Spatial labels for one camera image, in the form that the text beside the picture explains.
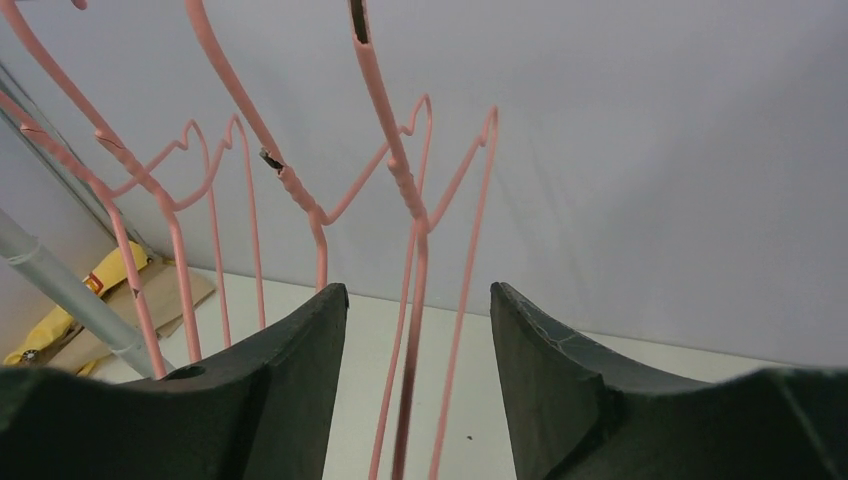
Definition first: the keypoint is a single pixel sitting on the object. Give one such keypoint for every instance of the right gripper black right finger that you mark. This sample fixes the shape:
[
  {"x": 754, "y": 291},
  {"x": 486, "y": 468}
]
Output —
[{"x": 576, "y": 409}]

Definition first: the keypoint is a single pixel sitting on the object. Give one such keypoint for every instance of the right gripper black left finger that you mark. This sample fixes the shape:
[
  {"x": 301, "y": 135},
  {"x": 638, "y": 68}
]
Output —
[{"x": 261, "y": 409}]

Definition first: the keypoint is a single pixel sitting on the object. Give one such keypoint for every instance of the beige cloth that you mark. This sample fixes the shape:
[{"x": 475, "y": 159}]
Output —
[{"x": 162, "y": 294}]

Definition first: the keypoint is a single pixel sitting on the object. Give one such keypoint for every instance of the yellow printed cloth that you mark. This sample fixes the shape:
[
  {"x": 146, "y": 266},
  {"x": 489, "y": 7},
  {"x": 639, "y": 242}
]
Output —
[{"x": 59, "y": 340}]

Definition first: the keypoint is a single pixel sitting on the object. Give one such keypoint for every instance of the left grey rack pole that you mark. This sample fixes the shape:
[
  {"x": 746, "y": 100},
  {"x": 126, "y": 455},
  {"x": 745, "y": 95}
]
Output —
[{"x": 138, "y": 347}]

